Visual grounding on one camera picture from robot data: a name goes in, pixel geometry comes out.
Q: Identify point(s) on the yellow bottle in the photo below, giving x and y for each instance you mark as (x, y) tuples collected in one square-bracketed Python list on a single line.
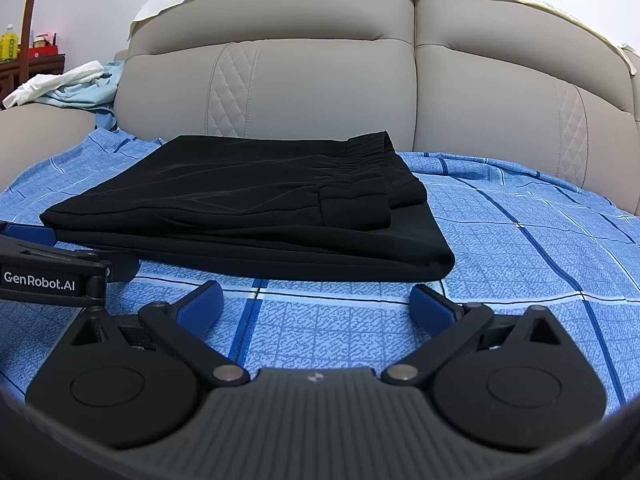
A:
[(8, 42)]

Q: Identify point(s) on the white crumpled cloth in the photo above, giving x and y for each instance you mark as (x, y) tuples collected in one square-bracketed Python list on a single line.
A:
[(55, 80)]

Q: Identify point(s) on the curved wooden pole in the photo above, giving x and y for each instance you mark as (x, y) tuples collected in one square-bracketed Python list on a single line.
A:
[(27, 10)]

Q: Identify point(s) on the wooden cabinet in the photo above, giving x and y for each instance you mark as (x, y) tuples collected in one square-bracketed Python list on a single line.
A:
[(30, 67)]

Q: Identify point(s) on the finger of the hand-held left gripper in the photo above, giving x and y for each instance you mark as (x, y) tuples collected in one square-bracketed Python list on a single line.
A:
[(27, 234), (125, 269)]

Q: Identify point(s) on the black pants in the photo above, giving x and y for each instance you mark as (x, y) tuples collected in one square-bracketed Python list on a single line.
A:
[(250, 205)]

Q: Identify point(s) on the red box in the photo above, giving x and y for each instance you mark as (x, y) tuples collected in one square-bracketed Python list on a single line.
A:
[(44, 52)]

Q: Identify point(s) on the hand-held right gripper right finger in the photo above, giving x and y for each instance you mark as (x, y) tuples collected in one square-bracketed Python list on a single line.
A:
[(431, 306)]

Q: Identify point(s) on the blue checked blanket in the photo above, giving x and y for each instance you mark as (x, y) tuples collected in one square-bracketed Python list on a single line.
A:
[(500, 260)]

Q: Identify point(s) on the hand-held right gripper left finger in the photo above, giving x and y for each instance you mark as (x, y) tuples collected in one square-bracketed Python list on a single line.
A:
[(202, 305)]

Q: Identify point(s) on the beige padded headboard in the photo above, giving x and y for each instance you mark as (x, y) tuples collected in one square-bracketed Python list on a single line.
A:
[(325, 75)]

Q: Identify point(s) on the light blue cloth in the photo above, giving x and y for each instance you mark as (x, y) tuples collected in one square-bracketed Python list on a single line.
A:
[(95, 92)]

